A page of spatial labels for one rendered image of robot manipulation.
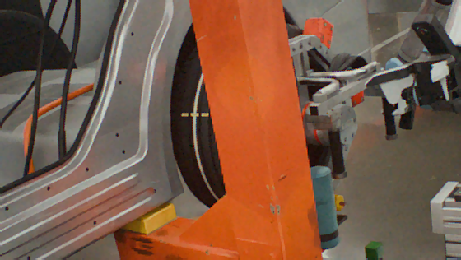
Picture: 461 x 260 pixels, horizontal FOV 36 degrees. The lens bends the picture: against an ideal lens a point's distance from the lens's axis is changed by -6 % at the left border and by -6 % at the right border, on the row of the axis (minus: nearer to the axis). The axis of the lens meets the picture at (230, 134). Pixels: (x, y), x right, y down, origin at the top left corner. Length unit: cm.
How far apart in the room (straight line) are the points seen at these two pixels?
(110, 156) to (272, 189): 54
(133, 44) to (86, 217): 52
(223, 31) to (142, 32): 51
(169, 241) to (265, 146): 53
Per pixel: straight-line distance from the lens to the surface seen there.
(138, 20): 217
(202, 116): 224
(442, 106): 151
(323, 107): 211
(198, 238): 206
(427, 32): 128
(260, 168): 177
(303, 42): 236
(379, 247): 193
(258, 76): 170
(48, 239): 197
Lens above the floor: 153
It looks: 16 degrees down
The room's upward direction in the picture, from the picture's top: 11 degrees counter-clockwise
